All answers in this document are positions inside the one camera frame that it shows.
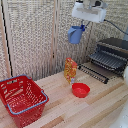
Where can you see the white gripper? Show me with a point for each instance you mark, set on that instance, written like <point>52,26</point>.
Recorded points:
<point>89,14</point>

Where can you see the blue plastic cup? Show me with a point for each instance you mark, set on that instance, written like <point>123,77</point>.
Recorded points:
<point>74,35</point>

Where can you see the black toaster oven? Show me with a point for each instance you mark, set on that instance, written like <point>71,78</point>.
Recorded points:
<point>115,44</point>

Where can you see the woven folding screen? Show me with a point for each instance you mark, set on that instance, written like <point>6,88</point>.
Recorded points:
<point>30,36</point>

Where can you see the red plastic bowl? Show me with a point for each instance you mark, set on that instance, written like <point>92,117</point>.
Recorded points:
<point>80,90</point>

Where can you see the red plastic shopping basket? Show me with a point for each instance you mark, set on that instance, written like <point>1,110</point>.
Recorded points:
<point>26,115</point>

